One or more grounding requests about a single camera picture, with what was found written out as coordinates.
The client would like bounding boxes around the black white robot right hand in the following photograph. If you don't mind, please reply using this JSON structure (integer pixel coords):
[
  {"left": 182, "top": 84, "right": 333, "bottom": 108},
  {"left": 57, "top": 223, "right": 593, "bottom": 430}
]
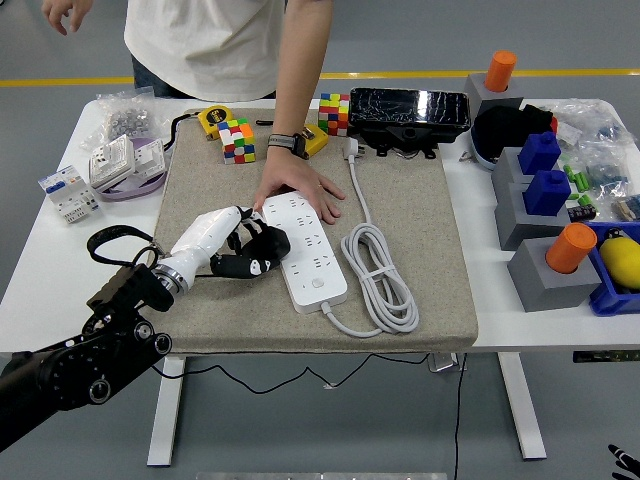
[{"left": 607, "top": 443, "right": 640, "bottom": 480}]

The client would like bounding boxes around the person's right hand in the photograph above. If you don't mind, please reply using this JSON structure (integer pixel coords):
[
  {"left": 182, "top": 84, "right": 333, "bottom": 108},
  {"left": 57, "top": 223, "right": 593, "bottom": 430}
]
[{"left": 41, "top": 0, "right": 101, "bottom": 36}]

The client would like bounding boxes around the person's left hand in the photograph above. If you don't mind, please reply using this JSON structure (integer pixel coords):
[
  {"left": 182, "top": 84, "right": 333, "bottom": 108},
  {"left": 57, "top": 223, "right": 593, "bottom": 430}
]
[{"left": 252, "top": 147, "right": 347, "bottom": 225}]

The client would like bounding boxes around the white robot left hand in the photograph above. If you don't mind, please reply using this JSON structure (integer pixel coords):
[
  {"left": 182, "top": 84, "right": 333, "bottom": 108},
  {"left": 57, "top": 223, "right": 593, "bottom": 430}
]
[{"left": 164, "top": 204, "right": 284, "bottom": 294}]

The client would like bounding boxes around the black power adapter plug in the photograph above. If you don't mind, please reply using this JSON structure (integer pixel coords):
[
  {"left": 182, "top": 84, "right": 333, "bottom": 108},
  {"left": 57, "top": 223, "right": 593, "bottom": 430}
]
[{"left": 247, "top": 219, "right": 292, "bottom": 264}]

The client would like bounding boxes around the white power strip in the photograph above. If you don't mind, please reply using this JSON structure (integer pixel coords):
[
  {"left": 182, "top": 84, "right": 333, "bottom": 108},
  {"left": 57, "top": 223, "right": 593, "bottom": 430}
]
[{"left": 260, "top": 190, "right": 350, "bottom": 315}]

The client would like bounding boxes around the thin black adapter cord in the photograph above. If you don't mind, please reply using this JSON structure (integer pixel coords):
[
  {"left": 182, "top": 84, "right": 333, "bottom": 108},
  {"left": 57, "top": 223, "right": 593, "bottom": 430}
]
[{"left": 149, "top": 272, "right": 434, "bottom": 396}]

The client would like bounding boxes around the grey black wristwatch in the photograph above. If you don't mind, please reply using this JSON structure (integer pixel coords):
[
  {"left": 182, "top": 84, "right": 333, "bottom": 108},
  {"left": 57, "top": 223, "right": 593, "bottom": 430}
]
[{"left": 266, "top": 132, "right": 312, "bottom": 161}]

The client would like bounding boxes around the yellow tape measure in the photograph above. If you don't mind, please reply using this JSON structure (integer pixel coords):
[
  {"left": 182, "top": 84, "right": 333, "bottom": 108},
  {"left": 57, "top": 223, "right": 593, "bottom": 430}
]
[
  {"left": 255, "top": 118, "right": 330, "bottom": 159},
  {"left": 167, "top": 104, "right": 235, "bottom": 151}
]

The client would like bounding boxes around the colourful puzzle cube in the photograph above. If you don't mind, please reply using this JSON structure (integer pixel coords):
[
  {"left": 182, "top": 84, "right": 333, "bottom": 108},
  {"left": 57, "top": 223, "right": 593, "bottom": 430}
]
[
  {"left": 318, "top": 92, "right": 351, "bottom": 137},
  {"left": 217, "top": 117, "right": 257, "bottom": 165}
]

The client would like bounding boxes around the black desk control panel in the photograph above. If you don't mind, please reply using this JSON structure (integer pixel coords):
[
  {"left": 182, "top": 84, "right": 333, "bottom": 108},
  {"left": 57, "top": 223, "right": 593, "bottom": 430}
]
[{"left": 573, "top": 351, "right": 640, "bottom": 364}]

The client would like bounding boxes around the clear bag of nuts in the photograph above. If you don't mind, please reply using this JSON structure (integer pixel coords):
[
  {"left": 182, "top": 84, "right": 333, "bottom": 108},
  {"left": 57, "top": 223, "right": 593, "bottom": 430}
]
[{"left": 82, "top": 87, "right": 184, "bottom": 151}]

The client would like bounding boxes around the black glossy plastic case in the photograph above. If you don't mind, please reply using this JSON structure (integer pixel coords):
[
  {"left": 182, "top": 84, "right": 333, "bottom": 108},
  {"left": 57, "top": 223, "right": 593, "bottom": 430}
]
[{"left": 348, "top": 87, "right": 473, "bottom": 161}]

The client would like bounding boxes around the person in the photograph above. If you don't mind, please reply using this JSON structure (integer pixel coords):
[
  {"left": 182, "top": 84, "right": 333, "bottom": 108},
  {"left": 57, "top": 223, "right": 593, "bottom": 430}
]
[{"left": 123, "top": 0, "right": 291, "bottom": 101}]

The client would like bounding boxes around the grey-brown mat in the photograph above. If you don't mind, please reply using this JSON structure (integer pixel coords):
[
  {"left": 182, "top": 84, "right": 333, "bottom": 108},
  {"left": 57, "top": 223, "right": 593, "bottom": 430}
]
[{"left": 130, "top": 107, "right": 479, "bottom": 355}]

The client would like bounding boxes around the white circuit breaker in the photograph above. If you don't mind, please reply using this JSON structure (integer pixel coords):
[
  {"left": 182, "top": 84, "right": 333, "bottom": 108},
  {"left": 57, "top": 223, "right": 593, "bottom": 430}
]
[{"left": 38, "top": 164, "right": 101, "bottom": 225}]

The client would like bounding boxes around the blue plastic bin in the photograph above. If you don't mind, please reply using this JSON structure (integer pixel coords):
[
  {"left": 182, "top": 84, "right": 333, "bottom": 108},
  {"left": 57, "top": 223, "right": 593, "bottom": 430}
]
[{"left": 584, "top": 221, "right": 640, "bottom": 317}]

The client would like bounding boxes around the white table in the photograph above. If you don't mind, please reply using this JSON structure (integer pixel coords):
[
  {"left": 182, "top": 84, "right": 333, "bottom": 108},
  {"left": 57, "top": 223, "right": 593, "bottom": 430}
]
[{"left": 0, "top": 97, "right": 640, "bottom": 469}]

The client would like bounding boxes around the grey block holder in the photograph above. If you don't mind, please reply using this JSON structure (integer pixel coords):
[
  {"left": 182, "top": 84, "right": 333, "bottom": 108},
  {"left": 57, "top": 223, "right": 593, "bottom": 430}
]
[
  {"left": 507, "top": 237, "right": 603, "bottom": 314},
  {"left": 493, "top": 182, "right": 574, "bottom": 251},
  {"left": 464, "top": 72, "right": 526, "bottom": 119},
  {"left": 490, "top": 146, "right": 564, "bottom": 201}
]

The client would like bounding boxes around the white round bowl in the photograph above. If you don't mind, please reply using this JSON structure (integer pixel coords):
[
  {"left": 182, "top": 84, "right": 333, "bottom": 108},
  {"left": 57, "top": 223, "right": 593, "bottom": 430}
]
[{"left": 469, "top": 124, "right": 501, "bottom": 174}]

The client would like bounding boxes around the yellow lemon toy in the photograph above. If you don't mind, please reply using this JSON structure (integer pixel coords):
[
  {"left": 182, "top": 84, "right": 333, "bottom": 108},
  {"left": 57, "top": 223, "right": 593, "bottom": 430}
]
[{"left": 598, "top": 234, "right": 640, "bottom": 291}]

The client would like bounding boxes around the grey box under table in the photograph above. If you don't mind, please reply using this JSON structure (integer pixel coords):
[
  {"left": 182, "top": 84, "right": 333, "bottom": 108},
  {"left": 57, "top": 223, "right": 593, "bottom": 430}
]
[{"left": 428, "top": 352, "right": 469, "bottom": 374}]

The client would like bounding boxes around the black cloth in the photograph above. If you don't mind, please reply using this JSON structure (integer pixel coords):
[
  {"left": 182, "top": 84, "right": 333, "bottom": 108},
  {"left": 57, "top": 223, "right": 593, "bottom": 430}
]
[{"left": 472, "top": 103, "right": 556, "bottom": 161}]

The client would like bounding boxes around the orange cylinder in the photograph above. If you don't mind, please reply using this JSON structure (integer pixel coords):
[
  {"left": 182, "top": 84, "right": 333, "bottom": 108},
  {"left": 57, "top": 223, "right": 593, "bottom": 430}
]
[
  {"left": 544, "top": 222, "right": 600, "bottom": 275},
  {"left": 483, "top": 49, "right": 519, "bottom": 94}
]

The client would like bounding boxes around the blue block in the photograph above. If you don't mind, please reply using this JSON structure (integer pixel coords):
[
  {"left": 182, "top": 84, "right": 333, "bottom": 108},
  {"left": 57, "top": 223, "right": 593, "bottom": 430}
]
[
  {"left": 522, "top": 169, "right": 573, "bottom": 217},
  {"left": 517, "top": 130, "right": 562, "bottom": 176}
]

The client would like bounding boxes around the small dark component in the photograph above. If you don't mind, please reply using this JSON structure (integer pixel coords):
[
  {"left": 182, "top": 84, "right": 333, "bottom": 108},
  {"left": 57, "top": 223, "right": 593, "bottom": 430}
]
[{"left": 567, "top": 202, "right": 598, "bottom": 222}]

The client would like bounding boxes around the clear bag of parts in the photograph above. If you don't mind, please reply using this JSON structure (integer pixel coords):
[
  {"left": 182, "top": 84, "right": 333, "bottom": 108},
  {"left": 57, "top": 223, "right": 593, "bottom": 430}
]
[
  {"left": 552, "top": 98, "right": 632, "bottom": 149},
  {"left": 574, "top": 141, "right": 635, "bottom": 201},
  {"left": 610, "top": 193, "right": 640, "bottom": 222}
]

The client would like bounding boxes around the white power strip cord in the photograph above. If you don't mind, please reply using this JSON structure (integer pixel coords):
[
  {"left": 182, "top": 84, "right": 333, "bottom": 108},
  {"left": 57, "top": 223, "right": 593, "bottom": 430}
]
[{"left": 322, "top": 137, "right": 420, "bottom": 337}]

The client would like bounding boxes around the white wall socket panel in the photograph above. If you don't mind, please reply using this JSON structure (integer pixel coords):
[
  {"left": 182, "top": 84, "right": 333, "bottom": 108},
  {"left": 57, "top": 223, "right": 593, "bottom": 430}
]
[
  {"left": 130, "top": 138, "right": 166, "bottom": 176},
  {"left": 88, "top": 134, "right": 137, "bottom": 190}
]

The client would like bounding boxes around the black hanging cable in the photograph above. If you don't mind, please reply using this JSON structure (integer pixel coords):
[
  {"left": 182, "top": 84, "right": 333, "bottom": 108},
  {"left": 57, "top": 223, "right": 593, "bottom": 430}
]
[{"left": 452, "top": 352, "right": 466, "bottom": 480}]

